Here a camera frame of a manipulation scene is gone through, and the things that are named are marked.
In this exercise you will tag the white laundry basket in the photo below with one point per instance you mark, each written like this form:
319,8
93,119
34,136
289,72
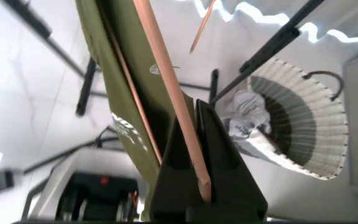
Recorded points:
322,124

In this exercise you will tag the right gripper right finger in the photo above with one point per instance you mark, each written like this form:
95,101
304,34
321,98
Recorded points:
228,174

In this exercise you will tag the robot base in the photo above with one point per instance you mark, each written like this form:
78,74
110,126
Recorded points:
98,193

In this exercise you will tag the pale grey shorts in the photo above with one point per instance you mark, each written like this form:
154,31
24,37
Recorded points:
247,109

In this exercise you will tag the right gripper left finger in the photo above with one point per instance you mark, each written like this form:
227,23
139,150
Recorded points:
172,174

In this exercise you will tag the black clothes rack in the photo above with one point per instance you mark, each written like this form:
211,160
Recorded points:
272,42

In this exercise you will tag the pink clothes hanger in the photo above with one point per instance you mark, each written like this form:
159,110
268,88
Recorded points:
169,81
202,26

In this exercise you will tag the green long-sleeved shirt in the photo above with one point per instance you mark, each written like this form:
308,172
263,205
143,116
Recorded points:
126,46

